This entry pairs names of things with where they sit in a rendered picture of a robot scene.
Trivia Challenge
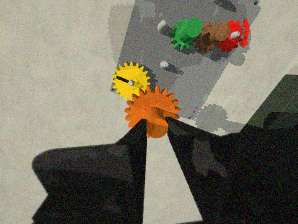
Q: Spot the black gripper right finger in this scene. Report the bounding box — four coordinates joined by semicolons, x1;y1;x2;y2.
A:
165;117;298;220

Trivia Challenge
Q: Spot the red gear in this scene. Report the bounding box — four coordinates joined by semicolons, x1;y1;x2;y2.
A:
217;20;245;52

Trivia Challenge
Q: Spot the yellow gear with black stripe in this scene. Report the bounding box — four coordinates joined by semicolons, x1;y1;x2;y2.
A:
112;61;151;100

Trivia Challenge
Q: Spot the green gear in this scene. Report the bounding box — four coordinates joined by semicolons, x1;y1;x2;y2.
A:
170;18;202;51

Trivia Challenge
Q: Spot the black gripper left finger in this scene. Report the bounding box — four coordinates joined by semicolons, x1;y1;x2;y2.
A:
32;119;147;224

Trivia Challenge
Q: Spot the brown gear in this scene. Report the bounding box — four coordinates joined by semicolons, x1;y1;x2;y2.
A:
193;22;230;54

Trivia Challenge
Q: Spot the orange gear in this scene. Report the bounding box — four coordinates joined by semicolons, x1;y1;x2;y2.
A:
124;85;181;138

